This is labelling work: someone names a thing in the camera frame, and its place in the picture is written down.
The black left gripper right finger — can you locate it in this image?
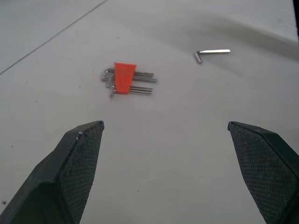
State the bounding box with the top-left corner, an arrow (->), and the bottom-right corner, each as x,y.
227,121 -> 299,224

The silver metal hex key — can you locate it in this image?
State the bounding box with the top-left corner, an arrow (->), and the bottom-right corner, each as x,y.
105,73 -> 158,89

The red plastic hex key holder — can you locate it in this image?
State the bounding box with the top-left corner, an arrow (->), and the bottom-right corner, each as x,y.
114,62 -> 136,94

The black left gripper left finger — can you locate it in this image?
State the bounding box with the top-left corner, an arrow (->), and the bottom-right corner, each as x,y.
0,120 -> 105,224

